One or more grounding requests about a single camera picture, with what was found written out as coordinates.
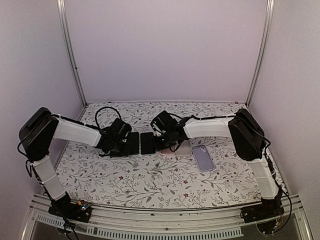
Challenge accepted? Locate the black phone teal edge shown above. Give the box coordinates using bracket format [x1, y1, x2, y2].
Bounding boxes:
[128, 132, 140, 155]

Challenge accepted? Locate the clear white phone case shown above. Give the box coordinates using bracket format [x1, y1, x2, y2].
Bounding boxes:
[176, 142, 192, 156]

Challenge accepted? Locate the lilac phone case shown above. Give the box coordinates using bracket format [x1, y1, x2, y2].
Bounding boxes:
[191, 145, 216, 173]

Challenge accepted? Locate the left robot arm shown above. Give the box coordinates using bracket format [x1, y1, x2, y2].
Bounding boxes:
[17, 107, 132, 217]

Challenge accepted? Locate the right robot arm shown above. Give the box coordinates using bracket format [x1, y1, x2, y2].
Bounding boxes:
[150, 108, 283, 218]

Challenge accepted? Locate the pink phone case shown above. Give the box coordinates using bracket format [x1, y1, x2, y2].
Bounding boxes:
[159, 148, 176, 155]

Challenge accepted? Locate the floral patterned table mat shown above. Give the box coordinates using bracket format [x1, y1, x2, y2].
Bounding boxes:
[51, 101, 285, 210]

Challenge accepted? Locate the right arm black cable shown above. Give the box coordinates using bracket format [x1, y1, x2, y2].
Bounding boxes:
[174, 113, 237, 125]

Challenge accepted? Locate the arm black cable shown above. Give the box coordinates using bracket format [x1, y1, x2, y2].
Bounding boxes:
[94, 106, 122, 131]
[174, 113, 237, 125]

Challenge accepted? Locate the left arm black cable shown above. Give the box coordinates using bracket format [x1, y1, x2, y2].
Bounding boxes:
[94, 106, 122, 131]

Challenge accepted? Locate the front aluminium rail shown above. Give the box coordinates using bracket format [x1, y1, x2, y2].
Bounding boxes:
[27, 193, 305, 232]

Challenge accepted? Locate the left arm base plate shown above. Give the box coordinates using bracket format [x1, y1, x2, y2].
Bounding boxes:
[48, 201, 92, 223]

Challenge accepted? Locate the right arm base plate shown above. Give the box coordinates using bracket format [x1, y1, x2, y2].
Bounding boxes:
[240, 199, 285, 223]

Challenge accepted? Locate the left aluminium frame post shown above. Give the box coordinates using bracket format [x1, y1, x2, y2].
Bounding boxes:
[56, 0, 88, 107]

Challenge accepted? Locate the aluminium frame post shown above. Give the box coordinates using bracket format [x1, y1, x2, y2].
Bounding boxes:
[245, 0, 275, 108]
[56, 0, 88, 107]

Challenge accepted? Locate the right aluminium frame post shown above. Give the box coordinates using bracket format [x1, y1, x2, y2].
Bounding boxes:
[245, 0, 275, 108]

